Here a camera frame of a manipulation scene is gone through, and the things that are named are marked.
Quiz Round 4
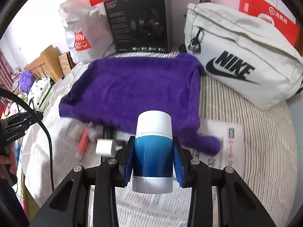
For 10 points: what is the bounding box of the red paper bag right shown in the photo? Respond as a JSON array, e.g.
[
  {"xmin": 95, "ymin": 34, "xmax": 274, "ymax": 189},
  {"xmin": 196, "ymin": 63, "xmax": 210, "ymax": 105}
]
[{"xmin": 239, "ymin": 0, "xmax": 298, "ymax": 46}]

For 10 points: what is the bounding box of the blue and white bottle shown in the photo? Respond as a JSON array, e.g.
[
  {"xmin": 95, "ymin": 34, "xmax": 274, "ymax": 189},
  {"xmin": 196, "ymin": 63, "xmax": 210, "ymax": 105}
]
[{"xmin": 133, "ymin": 110, "xmax": 173, "ymax": 194}]

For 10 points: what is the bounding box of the left hand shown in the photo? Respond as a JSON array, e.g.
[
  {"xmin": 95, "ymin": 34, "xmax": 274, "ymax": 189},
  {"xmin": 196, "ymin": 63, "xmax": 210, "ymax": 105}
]
[{"xmin": 0, "ymin": 144, "xmax": 17, "ymax": 175}]

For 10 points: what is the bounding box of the brown decorated book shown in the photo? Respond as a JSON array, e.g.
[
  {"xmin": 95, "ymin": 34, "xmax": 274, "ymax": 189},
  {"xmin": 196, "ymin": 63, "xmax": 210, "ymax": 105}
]
[{"xmin": 58, "ymin": 51, "xmax": 75, "ymax": 77}]

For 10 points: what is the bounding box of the white Miniso plastic bag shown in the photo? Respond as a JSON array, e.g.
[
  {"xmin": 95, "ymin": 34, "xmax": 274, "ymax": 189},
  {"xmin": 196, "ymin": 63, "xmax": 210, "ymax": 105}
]
[{"xmin": 59, "ymin": 0, "xmax": 116, "ymax": 64}]

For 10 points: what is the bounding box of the wooden bed headboard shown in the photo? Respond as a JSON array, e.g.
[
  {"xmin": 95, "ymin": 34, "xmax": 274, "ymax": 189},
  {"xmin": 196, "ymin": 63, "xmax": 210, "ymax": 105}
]
[{"xmin": 24, "ymin": 45, "xmax": 64, "ymax": 82}]

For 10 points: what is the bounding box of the purple towel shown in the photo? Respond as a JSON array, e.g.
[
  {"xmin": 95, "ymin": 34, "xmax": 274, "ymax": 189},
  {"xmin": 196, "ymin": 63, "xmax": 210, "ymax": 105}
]
[{"xmin": 59, "ymin": 53, "xmax": 221, "ymax": 155}]

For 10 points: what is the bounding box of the white dotted pillow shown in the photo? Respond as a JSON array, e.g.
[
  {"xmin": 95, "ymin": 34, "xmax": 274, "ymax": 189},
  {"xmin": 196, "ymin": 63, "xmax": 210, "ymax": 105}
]
[{"xmin": 27, "ymin": 77, "xmax": 54, "ymax": 109}]

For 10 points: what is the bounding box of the black Hecate headset box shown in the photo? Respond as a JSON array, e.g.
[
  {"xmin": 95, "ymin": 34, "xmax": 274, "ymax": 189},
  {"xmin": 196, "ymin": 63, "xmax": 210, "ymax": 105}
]
[{"xmin": 104, "ymin": 0, "xmax": 172, "ymax": 53}]

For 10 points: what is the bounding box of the purple plush toy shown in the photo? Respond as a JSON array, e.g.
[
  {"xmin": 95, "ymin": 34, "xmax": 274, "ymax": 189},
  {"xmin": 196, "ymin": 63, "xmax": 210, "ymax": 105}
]
[{"xmin": 19, "ymin": 70, "xmax": 36, "ymax": 94}]

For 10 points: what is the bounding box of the white Nike bag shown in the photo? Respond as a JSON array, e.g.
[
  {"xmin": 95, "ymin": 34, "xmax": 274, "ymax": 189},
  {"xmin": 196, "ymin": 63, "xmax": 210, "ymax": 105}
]
[{"xmin": 184, "ymin": 2, "xmax": 302, "ymax": 110}]

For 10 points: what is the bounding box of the pink utility knife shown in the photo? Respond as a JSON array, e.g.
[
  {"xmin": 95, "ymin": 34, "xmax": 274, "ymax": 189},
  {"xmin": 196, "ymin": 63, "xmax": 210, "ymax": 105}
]
[{"xmin": 76, "ymin": 122, "xmax": 93, "ymax": 161}]

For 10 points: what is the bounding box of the black cable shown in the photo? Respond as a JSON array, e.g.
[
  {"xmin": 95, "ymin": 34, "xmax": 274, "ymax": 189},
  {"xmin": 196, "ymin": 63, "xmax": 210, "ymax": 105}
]
[{"xmin": 0, "ymin": 88, "xmax": 55, "ymax": 192}]

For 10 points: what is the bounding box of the white tape roll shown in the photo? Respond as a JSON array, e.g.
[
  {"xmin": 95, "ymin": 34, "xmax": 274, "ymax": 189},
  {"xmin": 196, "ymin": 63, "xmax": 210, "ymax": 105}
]
[{"xmin": 95, "ymin": 139, "xmax": 117, "ymax": 157}]

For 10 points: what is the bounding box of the newspaper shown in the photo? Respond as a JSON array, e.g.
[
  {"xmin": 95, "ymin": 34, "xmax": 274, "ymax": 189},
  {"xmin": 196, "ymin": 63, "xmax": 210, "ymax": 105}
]
[{"xmin": 60, "ymin": 119, "xmax": 244, "ymax": 227}]

